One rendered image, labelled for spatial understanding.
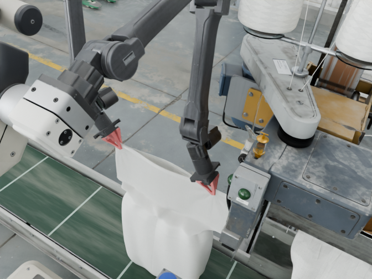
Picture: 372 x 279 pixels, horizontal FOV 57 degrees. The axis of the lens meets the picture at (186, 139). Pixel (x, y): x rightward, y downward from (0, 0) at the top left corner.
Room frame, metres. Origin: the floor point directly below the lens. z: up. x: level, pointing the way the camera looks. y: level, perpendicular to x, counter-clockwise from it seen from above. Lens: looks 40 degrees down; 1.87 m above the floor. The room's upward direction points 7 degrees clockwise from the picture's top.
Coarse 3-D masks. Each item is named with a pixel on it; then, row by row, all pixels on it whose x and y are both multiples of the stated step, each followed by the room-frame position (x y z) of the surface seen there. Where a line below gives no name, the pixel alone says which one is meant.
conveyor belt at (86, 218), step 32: (32, 160) 1.40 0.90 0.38; (0, 192) 1.14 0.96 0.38; (32, 192) 1.17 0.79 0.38; (64, 192) 1.19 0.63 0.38; (96, 192) 1.22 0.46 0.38; (32, 224) 0.97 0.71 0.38; (64, 224) 0.99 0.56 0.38; (96, 224) 1.02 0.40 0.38; (96, 256) 0.84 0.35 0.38; (224, 256) 0.92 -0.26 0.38
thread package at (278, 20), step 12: (240, 0) 0.95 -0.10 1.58; (252, 0) 0.89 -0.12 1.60; (264, 0) 0.87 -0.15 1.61; (276, 0) 0.87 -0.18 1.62; (288, 0) 0.87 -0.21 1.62; (300, 0) 0.90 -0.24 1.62; (240, 12) 0.92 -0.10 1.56; (252, 12) 0.89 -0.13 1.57; (264, 12) 0.87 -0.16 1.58; (276, 12) 0.87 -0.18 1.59; (288, 12) 0.88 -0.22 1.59; (300, 12) 0.91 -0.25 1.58; (252, 24) 0.88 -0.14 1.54; (264, 24) 0.87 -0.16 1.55; (276, 24) 0.87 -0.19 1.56; (288, 24) 0.88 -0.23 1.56
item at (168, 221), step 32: (128, 160) 0.92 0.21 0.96; (160, 160) 0.88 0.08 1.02; (128, 192) 0.89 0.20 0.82; (160, 192) 0.83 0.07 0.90; (192, 192) 0.80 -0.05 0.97; (128, 224) 0.84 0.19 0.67; (160, 224) 0.77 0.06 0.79; (192, 224) 0.77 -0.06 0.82; (224, 224) 0.74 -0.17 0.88; (128, 256) 0.83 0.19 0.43; (160, 256) 0.75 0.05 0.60; (192, 256) 0.71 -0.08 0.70
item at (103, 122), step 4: (104, 112) 0.99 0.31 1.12; (100, 116) 0.96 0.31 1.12; (104, 116) 0.97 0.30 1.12; (96, 120) 0.95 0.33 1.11; (100, 120) 0.95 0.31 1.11; (104, 120) 0.96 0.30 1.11; (108, 120) 0.97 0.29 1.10; (116, 120) 0.98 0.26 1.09; (120, 120) 1.00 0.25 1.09; (96, 124) 0.95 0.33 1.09; (100, 124) 0.95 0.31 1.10; (104, 124) 0.95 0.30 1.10; (108, 124) 0.96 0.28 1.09; (112, 124) 0.96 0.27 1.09; (100, 128) 0.94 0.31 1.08; (104, 128) 0.94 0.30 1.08; (100, 132) 0.91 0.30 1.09; (96, 136) 0.92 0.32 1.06
